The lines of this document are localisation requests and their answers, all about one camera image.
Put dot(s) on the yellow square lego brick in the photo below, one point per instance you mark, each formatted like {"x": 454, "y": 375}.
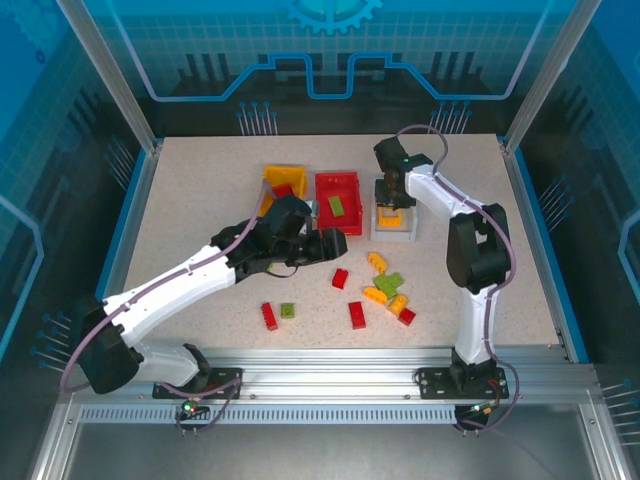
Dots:
{"x": 382, "y": 218}

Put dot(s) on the small green lego brick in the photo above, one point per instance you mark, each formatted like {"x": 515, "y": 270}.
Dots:
{"x": 287, "y": 310}

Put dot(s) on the long red lego brick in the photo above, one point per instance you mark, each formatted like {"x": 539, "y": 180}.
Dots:
{"x": 357, "y": 315}
{"x": 269, "y": 316}

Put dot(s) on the yellow curved lego brick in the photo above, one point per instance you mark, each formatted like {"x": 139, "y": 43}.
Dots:
{"x": 376, "y": 262}

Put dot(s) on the orange curved lego brick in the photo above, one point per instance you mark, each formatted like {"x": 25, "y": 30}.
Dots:
{"x": 374, "y": 295}

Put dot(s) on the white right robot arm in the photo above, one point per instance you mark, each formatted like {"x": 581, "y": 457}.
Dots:
{"x": 435, "y": 195}

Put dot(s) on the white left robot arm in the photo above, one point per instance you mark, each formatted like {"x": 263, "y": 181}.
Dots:
{"x": 165, "y": 290}

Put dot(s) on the yellow plastic bin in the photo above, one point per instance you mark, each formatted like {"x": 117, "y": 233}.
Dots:
{"x": 290, "y": 174}

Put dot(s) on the red plastic bin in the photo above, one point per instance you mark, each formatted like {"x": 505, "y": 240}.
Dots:
{"x": 350, "y": 200}

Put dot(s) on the grey plastic bin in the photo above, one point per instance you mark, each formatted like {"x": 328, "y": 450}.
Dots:
{"x": 395, "y": 235}

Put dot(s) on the blue graphic back panel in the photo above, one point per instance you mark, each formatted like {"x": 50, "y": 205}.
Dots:
{"x": 325, "y": 50}

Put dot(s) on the blue table edge strip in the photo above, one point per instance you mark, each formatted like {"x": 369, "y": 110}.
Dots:
{"x": 548, "y": 250}
{"x": 124, "y": 225}

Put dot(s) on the small LED circuit board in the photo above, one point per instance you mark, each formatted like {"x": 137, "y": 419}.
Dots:
{"x": 475, "y": 409}
{"x": 190, "y": 409}

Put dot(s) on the blue graphic side panel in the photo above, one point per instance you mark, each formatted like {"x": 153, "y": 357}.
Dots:
{"x": 40, "y": 150}
{"x": 600, "y": 150}

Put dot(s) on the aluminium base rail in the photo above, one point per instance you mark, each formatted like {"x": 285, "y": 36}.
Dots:
{"x": 325, "y": 370}

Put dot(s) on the aluminium frame post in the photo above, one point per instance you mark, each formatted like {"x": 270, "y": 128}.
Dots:
{"x": 117, "y": 75}
{"x": 544, "y": 75}

